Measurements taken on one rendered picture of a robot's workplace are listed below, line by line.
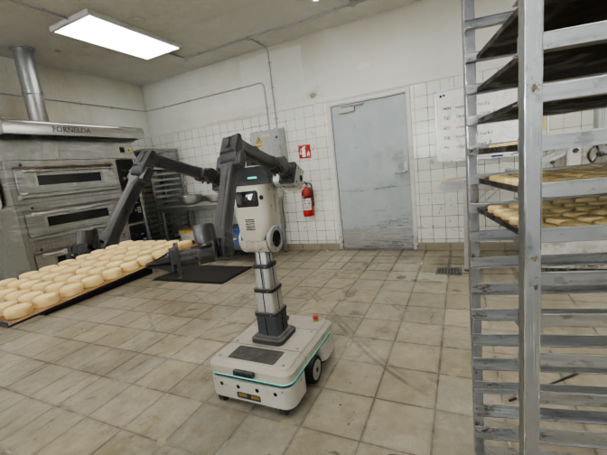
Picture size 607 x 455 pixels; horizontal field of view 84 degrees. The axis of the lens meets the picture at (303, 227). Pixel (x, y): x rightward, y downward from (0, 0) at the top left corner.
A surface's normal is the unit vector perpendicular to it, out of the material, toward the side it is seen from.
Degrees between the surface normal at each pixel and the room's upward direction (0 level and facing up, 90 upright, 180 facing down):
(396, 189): 90
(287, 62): 90
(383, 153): 90
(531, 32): 90
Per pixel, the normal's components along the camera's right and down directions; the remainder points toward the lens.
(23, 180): 0.90, -0.02
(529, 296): -0.23, 0.19
